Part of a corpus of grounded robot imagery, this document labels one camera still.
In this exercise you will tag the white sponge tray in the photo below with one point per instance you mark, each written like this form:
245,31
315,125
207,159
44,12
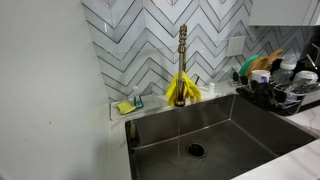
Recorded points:
150,103

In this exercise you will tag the clear soap bottle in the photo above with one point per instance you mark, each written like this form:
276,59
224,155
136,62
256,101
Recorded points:
137,98

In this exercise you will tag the yellow rubber gloves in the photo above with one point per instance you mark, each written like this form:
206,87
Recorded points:
191,90

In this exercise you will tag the gold spring kitchen faucet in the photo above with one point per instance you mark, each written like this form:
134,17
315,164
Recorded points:
181,66

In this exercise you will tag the yellow sponge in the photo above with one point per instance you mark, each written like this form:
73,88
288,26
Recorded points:
125,107

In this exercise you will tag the sink caddy with brush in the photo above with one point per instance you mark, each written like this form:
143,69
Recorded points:
134,133

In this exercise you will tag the small white bottle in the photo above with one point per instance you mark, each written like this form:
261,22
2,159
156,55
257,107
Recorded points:
211,88

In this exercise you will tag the sink drain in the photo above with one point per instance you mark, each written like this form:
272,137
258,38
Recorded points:
196,150

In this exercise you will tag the stainless steel sink basin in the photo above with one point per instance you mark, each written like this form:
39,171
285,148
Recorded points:
226,140

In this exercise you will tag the green plate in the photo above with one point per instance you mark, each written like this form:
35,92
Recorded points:
248,63

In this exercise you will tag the wooden plate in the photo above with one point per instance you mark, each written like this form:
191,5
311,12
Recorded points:
256,65
274,57

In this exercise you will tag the white mug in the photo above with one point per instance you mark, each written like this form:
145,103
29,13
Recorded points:
260,76

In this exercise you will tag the black utensil holder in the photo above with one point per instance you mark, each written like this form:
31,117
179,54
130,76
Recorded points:
261,91

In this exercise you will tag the clear baby bottle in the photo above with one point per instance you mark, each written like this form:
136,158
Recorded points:
287,68

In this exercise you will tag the metal dish drying rack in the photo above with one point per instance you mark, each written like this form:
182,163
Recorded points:
293,98

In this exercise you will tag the white upper cabinet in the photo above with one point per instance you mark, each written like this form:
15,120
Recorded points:
280,11

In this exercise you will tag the white wall outlet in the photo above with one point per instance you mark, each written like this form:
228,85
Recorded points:
236,46

